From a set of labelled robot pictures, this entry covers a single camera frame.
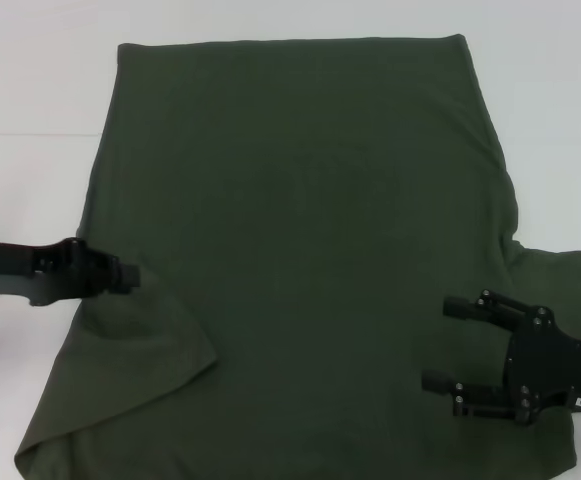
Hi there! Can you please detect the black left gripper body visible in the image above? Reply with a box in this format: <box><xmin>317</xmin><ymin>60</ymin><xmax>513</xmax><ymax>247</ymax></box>
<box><xmin>0</xmin><ymin>238</ymin><xmax>91</xmax><ymax>301</ymax></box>

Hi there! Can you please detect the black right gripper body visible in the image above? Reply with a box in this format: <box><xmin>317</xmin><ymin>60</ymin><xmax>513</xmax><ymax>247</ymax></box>
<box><xmin>503</xmin><ymin>305</ymin><xmax>581</xmax><ymax>427</ymax></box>

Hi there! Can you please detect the dark green shirt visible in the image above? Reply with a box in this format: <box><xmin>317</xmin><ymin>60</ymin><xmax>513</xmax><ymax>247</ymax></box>
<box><xmin>13</xmin><ymin>33</ymin><xmax>581</xmax><ymax>480</ymax></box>

